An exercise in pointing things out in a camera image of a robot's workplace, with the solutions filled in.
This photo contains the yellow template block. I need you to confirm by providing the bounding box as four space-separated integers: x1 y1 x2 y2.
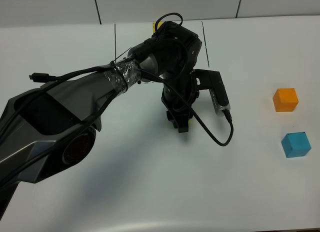
152 21 164 34

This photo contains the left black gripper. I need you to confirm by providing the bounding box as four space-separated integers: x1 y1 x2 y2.
161 71 199 133

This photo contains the blue block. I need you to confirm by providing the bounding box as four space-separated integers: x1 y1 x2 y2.
281 132 312 158

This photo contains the orange block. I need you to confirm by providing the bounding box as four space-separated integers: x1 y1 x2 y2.
272 88 299 112

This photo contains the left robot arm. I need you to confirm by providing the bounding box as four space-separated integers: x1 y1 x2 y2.
0 21 202 213

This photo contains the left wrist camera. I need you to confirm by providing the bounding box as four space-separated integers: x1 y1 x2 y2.
192 69 232 121

